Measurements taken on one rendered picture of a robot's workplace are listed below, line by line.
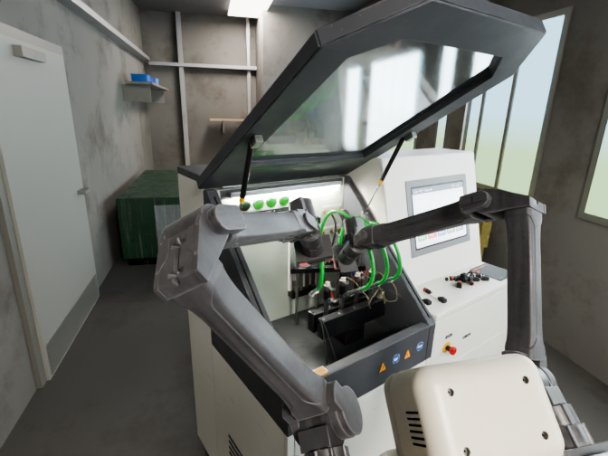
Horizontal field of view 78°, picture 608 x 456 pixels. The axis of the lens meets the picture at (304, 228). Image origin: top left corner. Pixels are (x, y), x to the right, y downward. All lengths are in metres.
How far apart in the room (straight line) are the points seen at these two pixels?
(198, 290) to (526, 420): 0.48
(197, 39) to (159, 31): 0.68
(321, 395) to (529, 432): 0.29
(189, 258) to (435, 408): 0.39
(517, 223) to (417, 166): 0.97
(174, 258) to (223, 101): 7.67
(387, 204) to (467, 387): 1.14
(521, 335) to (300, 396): 0.47
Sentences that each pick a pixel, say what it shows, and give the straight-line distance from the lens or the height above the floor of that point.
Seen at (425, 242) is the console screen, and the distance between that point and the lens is 1.85.
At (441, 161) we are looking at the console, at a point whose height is 1.52.
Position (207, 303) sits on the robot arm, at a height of 1.50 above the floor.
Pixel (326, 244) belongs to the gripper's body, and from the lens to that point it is 1.03.
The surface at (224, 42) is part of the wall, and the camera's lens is 8.23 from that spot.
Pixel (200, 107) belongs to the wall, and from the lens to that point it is 8.14.
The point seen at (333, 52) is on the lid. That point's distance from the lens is 0.83.
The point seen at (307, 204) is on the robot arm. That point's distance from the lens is 0.97.
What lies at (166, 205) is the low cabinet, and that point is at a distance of 4.42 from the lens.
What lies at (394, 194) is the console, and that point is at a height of 1.40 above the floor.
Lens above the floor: 1.74
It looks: 17 degrees down
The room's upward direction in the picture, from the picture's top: 1 degrees clockwise
